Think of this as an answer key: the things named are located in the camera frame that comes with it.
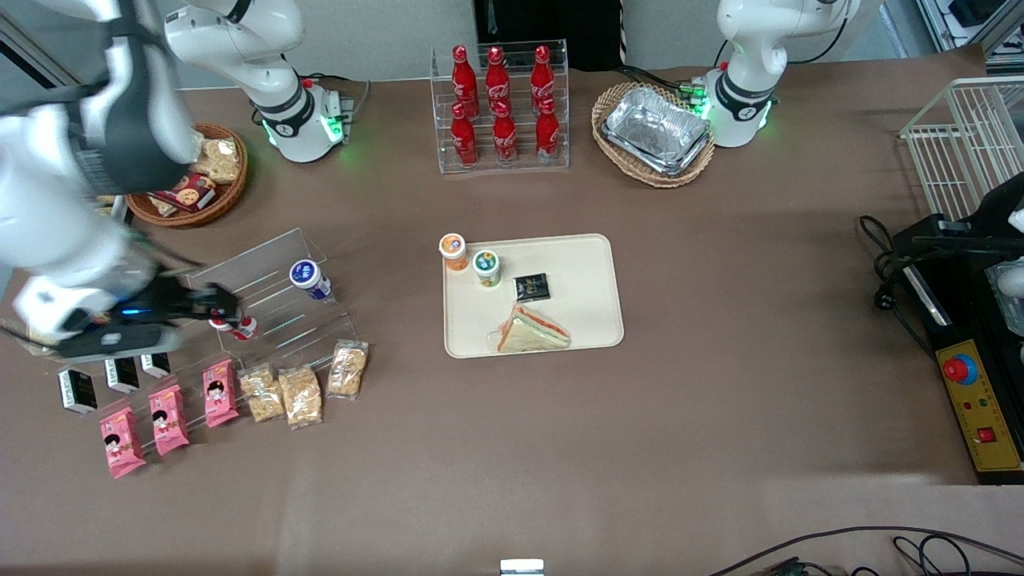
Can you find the cream plastic tray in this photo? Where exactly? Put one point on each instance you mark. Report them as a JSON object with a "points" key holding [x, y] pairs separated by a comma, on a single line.
{"points": [[584, 304]]}

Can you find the red cola bottle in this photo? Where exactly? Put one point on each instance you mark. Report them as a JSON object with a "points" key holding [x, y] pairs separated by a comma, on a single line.
{"points": [[498, 80], [542, 76], [547, 132], [464, 80], [505, 138], [464, 138]]}

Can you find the small black snack packet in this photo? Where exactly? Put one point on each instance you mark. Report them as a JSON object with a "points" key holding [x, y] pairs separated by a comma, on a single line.
{"points": [[532, 286]]}

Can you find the pink snack packet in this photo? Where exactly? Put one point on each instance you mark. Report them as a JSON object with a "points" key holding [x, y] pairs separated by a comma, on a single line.
{"points": [[169, 419], [122, 442], [219, 393]]}

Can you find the red gum bottle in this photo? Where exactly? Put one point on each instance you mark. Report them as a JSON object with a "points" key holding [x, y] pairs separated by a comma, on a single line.
{"points": [[245, 327]]}

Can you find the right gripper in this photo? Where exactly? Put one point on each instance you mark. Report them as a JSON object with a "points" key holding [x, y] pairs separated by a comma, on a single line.
{"points": [[178, 302]]}

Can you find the red cookie box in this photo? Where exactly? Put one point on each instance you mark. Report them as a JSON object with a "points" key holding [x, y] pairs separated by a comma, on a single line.
{"points": [[192, 194]]}

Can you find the blue gum bottle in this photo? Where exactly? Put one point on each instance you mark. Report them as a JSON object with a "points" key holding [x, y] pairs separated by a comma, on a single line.
{"points": [[308, 278]]}

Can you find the aluminium frame rack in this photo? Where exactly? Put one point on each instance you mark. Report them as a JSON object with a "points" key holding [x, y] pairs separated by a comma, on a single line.
{"points": [[1000, 32]]}

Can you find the black yellow control box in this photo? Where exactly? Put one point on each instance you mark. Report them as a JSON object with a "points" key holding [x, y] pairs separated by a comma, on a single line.
{"points": [[980, 408]]}

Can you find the stacked aluminium foil trays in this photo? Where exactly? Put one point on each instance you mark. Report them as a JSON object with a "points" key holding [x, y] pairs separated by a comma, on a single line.
{"points": [[656, 128]]}

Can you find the orange gum bottle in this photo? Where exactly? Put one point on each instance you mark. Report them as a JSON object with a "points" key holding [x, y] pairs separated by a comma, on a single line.
{"points": [[454, 252]]}

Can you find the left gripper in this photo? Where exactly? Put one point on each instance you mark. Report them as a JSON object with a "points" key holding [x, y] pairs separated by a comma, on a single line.
{"points": [[994, 210]]}

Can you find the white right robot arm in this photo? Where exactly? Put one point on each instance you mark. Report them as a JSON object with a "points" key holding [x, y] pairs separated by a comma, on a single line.
{"points": [[280, 120]]}

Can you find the clear acrylic tiered stand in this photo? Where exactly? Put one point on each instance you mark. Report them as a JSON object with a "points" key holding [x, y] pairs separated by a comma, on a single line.
{"points": [[272, 320]]}

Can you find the dark brown wicker basket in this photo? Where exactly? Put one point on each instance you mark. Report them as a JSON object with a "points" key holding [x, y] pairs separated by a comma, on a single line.
{"points": [[228, 196]]}

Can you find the small black white box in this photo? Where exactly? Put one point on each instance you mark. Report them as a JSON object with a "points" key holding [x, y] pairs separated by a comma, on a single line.
{"points": [[78, 390], [122, 376], [155, 366]]}

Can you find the light wicker basket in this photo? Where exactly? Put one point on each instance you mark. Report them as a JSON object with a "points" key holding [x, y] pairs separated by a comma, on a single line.
{"points": [[616, 164]]}

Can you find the small white object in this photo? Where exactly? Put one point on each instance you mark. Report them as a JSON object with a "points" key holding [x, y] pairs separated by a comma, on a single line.
{"points": [[522, 567]]}

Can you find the clear cereal snack bag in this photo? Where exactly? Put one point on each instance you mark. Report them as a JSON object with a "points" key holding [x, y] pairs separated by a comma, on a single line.
{"points": [[348, 370], [222, 170], [164, 207], [301, 396], [224, 150], [262, 392]]}

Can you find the black cabinet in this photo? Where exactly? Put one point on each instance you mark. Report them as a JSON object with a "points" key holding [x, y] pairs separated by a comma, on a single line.
{"points": [[552, 32]]}

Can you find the dark diagonal frame bar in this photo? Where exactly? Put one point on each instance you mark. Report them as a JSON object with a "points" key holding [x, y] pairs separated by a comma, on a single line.
{"points": [[24, 58]]}

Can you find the clear acrylic bottle rack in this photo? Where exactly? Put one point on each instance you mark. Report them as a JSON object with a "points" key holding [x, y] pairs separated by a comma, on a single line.
{"points": [[560, 160]]}

